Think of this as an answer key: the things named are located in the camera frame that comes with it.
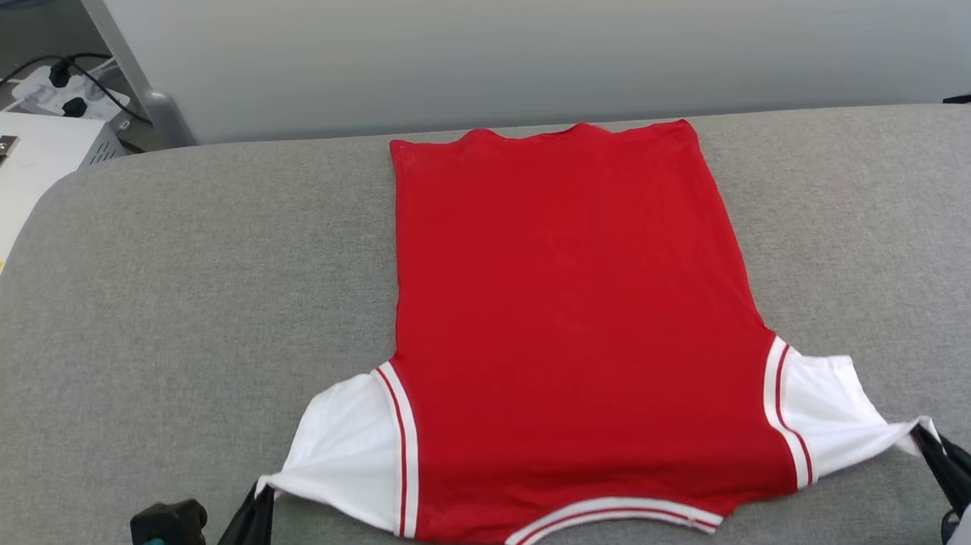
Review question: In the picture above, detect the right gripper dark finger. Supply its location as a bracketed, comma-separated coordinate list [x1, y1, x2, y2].
[909, 420, 971, 519]

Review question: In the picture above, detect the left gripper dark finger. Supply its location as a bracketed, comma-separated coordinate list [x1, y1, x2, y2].
[215, 481, 278, 545]

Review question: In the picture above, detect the red white sports jersey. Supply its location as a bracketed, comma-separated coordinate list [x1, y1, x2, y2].
[241, 107, 944, 545]

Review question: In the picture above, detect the white equipment box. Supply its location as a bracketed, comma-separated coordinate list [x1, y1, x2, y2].
[0, 100, 134, 340]

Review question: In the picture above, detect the white power strip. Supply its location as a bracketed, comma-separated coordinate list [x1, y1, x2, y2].
[11, 61, 133, 128]

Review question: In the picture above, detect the light grey partition panel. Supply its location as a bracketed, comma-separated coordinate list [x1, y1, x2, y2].
[79, 0, 971, 151]

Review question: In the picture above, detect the black power cable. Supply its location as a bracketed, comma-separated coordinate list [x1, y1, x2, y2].
[66, 54, 154, 129]
[0, 52, 114, 108]

